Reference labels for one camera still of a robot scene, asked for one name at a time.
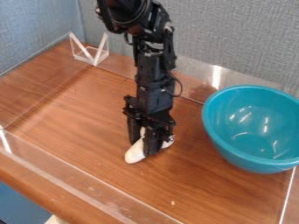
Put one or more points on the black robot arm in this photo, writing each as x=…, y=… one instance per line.
x=143, y=22

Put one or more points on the clear acrylic barrier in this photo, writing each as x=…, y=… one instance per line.
x=63, y=142

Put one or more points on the white toy mushroom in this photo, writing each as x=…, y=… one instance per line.
x=135, y=153

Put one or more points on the blue plastic bowl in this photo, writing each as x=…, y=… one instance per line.
x=253, y=124

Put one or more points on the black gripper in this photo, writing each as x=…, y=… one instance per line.
x=147, y=111

